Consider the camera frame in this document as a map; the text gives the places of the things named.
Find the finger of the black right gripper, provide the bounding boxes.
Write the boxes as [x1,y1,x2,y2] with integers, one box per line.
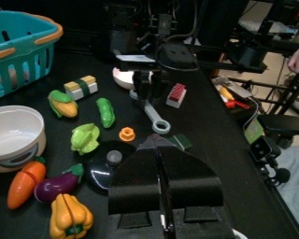
[133,69,171,104]

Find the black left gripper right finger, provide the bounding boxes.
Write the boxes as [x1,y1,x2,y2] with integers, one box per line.
[155,134,225,213]

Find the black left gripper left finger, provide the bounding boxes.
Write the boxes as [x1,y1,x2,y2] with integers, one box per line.
[107,134,162,216]

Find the grey toy wrench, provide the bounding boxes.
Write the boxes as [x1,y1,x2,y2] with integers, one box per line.
[129,89,173,135]

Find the white pink toy plate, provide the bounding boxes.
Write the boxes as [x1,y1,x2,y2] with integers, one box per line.
[111,66,155,91]

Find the red white toy sushi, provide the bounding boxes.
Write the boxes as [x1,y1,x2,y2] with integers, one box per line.
[165,82,189,109]

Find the black toy pot lid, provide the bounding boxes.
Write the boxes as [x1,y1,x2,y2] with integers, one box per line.
[85,140,139,196]

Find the dark green toy block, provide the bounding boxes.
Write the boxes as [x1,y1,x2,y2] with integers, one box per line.
[169,133,196,152]

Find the toy green cucumber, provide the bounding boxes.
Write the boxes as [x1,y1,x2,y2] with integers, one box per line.
[95,97,118,129]

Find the toy egg sushi piece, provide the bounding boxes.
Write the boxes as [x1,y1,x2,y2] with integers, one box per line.
[64,75,101,101]

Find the orange toy nut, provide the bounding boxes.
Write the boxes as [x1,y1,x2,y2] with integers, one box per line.
[118,126,138,143]

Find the purple toy eggplant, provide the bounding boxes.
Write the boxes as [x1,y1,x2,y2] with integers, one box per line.
[34,162,86,204]

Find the green toy lettuce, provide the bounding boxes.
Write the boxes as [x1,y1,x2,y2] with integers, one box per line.
[70,122,103,156]

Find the yellow toy bell pepper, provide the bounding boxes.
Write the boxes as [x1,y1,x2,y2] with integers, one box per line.
[48,193,95,239]

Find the toy corn cob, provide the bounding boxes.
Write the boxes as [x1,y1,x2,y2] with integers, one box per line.
[47,89,81,120]

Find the green label black device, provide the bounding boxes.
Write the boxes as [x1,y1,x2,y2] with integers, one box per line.
[244,118,292,188]

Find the orange red tool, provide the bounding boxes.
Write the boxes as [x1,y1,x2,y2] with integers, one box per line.
[217,85,253,110]

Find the orange toy carrot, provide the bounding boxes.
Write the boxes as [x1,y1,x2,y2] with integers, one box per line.
[7,156,48,211]

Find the white toy bowl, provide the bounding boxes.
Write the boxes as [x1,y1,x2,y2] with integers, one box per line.
[0,105,47,174]

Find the white cable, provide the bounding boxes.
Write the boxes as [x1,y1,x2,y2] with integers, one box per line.
[241,96,262,134]

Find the teal plastic basket orange handles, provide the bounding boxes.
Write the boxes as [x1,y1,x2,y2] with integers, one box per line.
[0,10,66,100]

